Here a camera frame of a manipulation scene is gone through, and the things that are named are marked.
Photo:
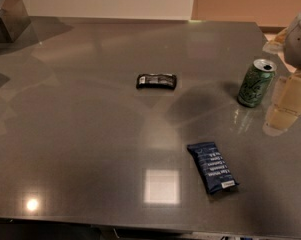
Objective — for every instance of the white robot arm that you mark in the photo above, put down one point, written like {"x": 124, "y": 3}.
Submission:
{"x": 292, "y": 53}

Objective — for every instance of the black chocolate rxbar wrapper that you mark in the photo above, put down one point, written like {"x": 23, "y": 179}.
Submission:
{"x": 165, "y": 81}

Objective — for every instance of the green soda can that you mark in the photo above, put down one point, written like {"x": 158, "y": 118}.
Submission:
{"x": 256, "y": 82}

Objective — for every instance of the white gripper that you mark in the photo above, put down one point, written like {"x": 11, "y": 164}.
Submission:
{"x": 299, "y": 45}

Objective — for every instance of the blue blueberry rxbar wrapper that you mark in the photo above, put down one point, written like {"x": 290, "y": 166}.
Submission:
{"x": 211, "y": 166}

